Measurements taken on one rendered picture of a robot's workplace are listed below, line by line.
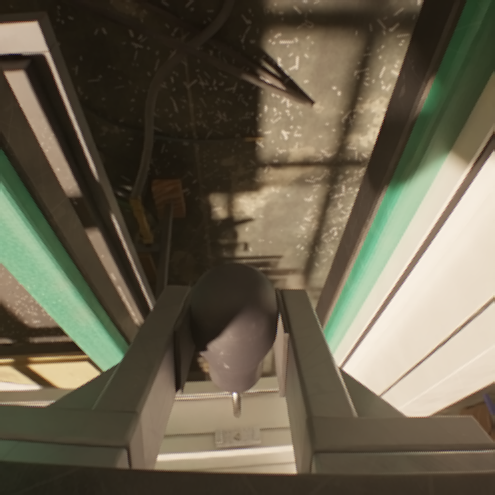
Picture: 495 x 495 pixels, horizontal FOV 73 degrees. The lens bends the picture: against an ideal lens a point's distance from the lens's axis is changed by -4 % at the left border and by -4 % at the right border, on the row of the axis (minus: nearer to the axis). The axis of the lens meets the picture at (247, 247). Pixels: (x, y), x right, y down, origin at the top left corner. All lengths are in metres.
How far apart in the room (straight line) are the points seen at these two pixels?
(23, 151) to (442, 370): 0.25
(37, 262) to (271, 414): 0.30
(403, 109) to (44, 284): 0.22
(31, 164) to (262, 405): 0.34
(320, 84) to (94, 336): 0.99
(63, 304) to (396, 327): 0.24
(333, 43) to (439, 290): 0.94
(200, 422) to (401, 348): 0.24
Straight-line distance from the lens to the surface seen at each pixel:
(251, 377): 0.18
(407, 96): 0.18
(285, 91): 1.07
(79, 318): 0.29
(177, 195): 1.30
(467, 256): 0.21
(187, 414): 0.43
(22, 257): 0.23
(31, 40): 0.50
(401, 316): 0.27
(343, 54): 1.12
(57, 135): 0.53
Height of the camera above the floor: 0.99
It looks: 37 degrees down
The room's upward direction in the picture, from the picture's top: 175 degrees clockwise
